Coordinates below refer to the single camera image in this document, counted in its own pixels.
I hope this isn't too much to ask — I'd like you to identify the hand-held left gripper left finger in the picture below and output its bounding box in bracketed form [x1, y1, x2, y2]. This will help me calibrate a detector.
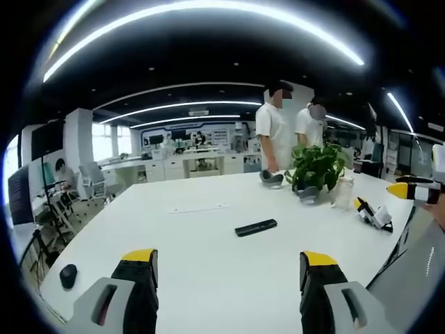
[64, 248, 160, 334]

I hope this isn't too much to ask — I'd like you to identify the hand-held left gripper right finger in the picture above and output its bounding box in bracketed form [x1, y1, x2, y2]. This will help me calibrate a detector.
[299, 250, 407, 334]

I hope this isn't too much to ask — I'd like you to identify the black remote control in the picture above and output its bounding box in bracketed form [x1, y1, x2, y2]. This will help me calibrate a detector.
[234, 218, 278, 238]

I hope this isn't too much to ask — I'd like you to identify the person's right hand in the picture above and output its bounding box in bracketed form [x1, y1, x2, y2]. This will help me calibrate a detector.
[421, 203, 445, 231]

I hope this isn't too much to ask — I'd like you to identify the spare hand-held gripper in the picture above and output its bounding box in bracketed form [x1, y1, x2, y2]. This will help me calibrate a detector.
[353, 196, 395, 234]

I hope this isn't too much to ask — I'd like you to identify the black computer mouse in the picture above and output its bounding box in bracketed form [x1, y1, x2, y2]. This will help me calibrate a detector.
[58, 263, 78, 289]

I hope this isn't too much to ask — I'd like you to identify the clear glass jar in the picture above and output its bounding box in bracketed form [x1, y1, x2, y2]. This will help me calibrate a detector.
[329, 175, 355, 210]

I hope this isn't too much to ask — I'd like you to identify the grey flat panel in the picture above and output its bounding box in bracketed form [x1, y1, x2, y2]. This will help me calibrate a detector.
[366, 214, 445, 334]

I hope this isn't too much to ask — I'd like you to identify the grey curved headset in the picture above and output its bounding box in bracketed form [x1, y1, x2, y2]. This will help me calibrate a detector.
[259, 169, 284, 190]
[298, 185, 321, 206]

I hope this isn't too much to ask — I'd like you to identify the green potted plant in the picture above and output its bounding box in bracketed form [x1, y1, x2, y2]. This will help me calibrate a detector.
[284, 142, 353, 194]

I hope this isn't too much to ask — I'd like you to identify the black tripod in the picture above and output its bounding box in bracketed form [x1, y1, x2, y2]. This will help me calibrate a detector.
[19, 225, 54, 281]

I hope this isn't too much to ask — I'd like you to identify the grey office chair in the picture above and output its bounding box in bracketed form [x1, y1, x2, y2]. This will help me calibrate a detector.
[79, 161, 107, 203]

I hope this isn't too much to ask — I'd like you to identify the white cabinet counter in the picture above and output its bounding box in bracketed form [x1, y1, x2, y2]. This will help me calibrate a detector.
[99, 151, 262, 182]

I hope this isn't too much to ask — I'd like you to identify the dark computer monitor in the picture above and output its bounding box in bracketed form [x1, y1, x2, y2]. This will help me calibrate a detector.
[7, 164, 36, 226]

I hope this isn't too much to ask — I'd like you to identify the long ceiling light strip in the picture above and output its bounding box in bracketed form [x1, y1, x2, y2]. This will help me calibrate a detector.
[42, 0, 366, 84]

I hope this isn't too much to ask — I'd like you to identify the white table cable cover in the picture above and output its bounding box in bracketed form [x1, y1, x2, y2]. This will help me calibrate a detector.
[167, 203, 232, 214]

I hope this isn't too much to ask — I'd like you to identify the black wall screen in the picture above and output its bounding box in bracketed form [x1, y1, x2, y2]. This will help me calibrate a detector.
[31, 119, 66, 161]

